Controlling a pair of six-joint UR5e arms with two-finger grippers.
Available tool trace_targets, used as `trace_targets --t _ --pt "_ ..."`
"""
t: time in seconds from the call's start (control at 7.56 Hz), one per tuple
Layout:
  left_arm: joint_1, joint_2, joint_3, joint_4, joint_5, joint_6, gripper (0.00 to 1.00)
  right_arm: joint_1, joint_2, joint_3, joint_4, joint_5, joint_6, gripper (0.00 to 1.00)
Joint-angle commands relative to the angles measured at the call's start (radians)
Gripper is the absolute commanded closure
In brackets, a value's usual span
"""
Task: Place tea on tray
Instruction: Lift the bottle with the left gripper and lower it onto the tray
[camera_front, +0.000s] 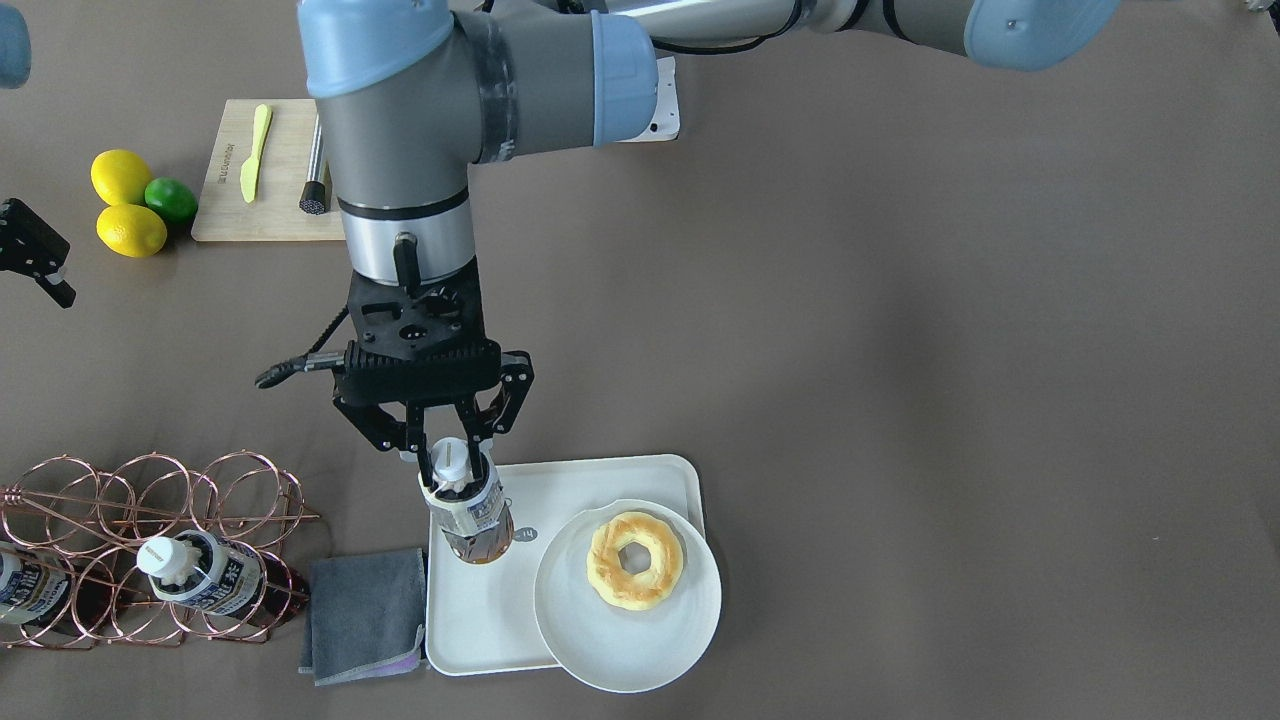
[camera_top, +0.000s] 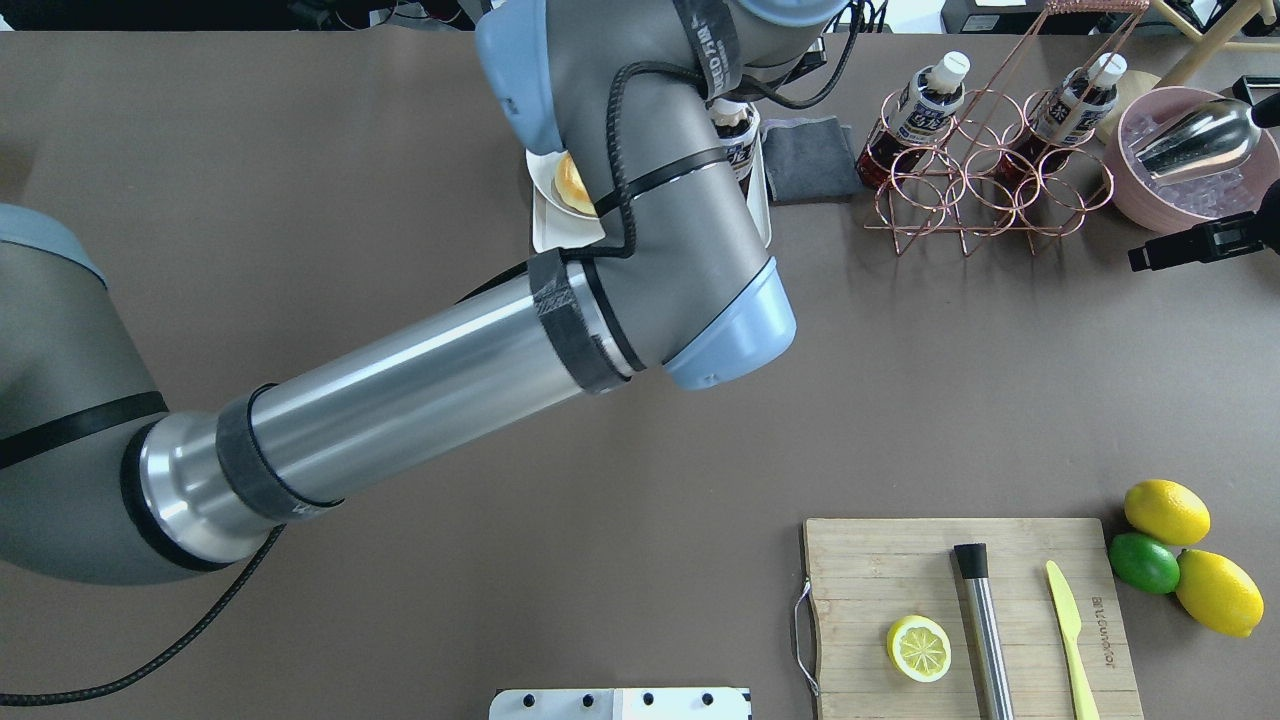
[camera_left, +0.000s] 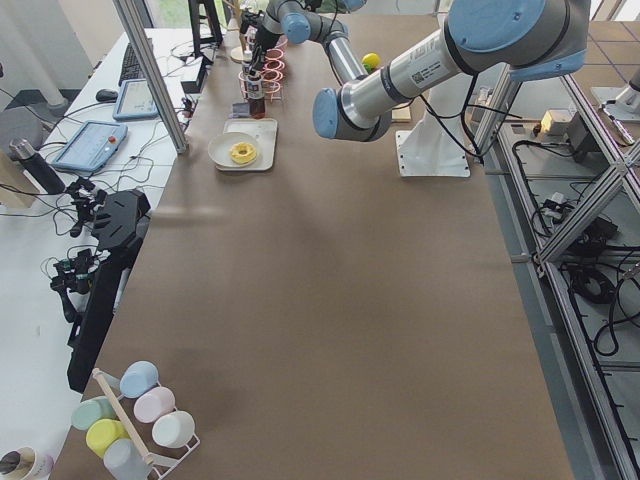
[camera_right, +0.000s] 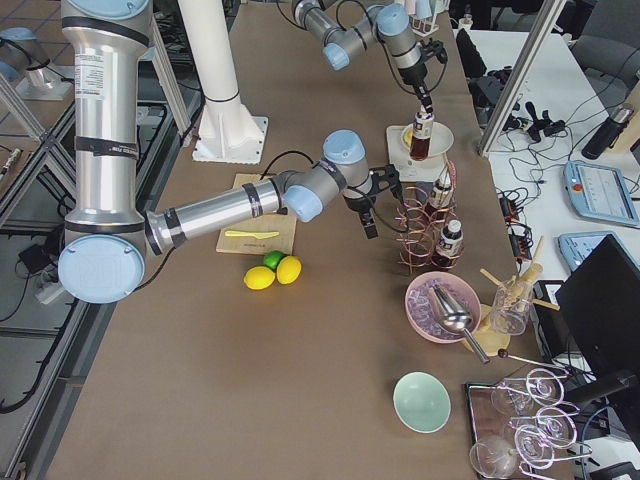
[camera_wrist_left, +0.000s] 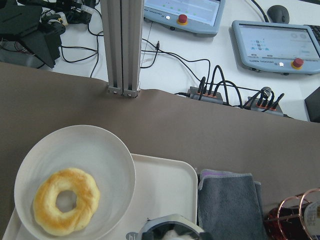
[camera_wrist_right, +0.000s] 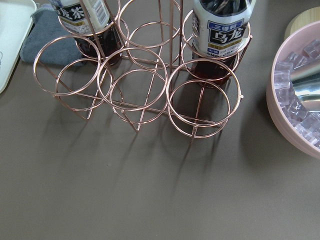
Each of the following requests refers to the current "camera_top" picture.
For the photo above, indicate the tea bottle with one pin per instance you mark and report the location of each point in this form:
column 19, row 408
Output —
column 1063, row 120
column 737, row 126
column 920, row 116

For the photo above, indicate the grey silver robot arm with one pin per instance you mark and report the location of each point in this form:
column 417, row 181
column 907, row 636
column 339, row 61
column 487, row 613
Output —
column 102, row 483

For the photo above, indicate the white rabbit print tray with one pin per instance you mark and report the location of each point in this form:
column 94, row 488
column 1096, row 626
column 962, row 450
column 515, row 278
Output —
column 552, row 228

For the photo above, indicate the golden baked donut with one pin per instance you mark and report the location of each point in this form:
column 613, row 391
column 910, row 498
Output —
column 570, row 188

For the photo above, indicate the white round bowl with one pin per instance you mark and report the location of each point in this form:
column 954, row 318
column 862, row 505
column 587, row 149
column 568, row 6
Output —
column 541, row 169

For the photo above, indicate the folded grey cloth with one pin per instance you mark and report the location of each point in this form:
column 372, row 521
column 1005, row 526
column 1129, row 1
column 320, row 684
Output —
column 809, row 160

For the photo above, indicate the white metal mounting plate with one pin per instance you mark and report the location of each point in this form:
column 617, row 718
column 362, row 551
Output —
column 623, row 703

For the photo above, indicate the steel muddler black tip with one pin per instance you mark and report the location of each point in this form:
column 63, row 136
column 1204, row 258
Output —
column 972, row 562

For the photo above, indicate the half lemon slice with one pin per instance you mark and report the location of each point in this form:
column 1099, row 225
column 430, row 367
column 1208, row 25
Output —
column 919, row 648

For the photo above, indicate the bamboo cutting board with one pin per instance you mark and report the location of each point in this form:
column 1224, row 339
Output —
column 865, row 574

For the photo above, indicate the yellow plastic knife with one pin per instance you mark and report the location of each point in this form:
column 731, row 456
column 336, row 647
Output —
column 1070, row 626

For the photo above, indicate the green lime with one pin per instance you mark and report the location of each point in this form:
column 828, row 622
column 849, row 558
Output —
column 1144, row 563

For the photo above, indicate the upper yellow lemon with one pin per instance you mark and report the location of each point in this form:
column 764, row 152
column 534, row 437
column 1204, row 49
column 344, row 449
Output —
column 1167, row 511

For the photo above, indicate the yellow lemon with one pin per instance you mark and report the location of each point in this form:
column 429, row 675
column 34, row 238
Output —
column 1167, row 511
column 1219, row 594

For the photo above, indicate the pink ice bucket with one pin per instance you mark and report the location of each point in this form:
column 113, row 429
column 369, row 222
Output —
column 1162, row 210

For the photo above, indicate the black device at right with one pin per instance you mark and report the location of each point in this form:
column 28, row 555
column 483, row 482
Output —
column 1208, row 242

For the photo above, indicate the lower yellow lemon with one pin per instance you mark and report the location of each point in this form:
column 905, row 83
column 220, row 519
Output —
column 1219, row 594

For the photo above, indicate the steel ice scoop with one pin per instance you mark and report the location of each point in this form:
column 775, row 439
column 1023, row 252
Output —
column 1215, row 136

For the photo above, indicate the beige wooden stand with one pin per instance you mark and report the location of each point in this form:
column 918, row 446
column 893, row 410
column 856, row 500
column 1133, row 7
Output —
column 1203, row 44

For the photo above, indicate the copper wire bottle rack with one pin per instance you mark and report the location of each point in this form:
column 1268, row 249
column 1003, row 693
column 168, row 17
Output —
column 954, row 192

